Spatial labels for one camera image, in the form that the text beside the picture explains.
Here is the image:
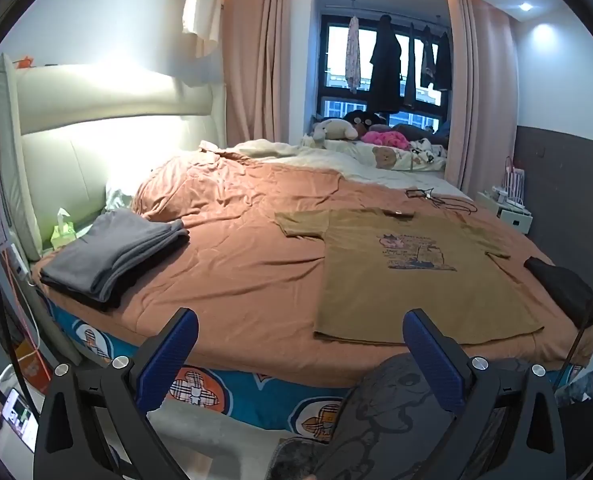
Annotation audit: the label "blue patterned bed sheet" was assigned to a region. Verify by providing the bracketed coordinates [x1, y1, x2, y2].
[48, 302, 349, 442]

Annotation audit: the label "olive brown printed t-shirt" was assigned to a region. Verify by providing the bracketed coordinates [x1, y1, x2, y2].
[275, 209, 543, 344]

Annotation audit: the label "green tissue pack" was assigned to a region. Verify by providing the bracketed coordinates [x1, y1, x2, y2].
[50, 208, 77, 249]

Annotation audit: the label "white plush toy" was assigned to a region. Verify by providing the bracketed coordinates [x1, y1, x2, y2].
[312, 118, 359, 142]

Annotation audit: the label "cream padded headboard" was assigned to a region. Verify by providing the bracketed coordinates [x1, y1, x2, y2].
[0, 54, 226, 261]

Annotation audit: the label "cream bear print duvet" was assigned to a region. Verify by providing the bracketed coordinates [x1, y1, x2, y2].
[199, 136, 466, 198]

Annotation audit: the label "right pink curtain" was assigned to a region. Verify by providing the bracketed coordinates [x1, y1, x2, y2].
[444, 0, 518, 198]

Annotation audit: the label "dark plush toy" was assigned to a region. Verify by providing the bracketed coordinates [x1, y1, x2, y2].
[343, 110, 387, 136]

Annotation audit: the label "pink curtain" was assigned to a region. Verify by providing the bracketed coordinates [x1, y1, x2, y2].
[444, 0, 518, 198]
[222, 0, 290, 145]

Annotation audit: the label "pink plush fabric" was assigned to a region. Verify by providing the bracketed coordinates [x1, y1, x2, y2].
[362, 130, 411, 151]

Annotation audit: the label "white bedside drawer cabinet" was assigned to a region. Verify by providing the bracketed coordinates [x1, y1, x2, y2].
[475, 192, 533, 235]

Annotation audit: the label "hanging black coat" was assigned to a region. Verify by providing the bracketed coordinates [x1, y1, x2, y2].
[368, 14, 402, 114]

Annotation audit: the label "left pink curtain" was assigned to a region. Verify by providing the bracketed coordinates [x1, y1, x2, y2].
[222, 0, 290, 145]

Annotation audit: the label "folded grey clothes stack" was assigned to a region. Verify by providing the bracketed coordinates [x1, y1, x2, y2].
[39, 209, 189, 311]

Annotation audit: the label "person grey patterned trousers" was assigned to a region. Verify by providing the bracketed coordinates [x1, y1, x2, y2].
[266, 353, 454, 479]

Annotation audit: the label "hanging patterned garment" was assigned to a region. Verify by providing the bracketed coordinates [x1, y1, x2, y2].
[345, 16, 362, 93]

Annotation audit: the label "white pillow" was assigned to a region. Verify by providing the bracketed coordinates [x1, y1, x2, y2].
[104, 178, 144, 211]

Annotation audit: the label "black garment on bed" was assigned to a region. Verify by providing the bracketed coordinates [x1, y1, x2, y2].
[523, 257, 593, 328]

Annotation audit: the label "black cable with glasses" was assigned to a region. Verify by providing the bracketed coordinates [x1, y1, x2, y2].
[405, 186, 479, 215]

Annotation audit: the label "orange brown bed blanket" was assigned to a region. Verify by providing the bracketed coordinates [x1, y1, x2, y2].
[33, 151, 593, 387]

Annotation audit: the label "white hanging cloth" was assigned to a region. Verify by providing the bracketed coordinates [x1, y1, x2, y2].
[182, 0, 223, 58]

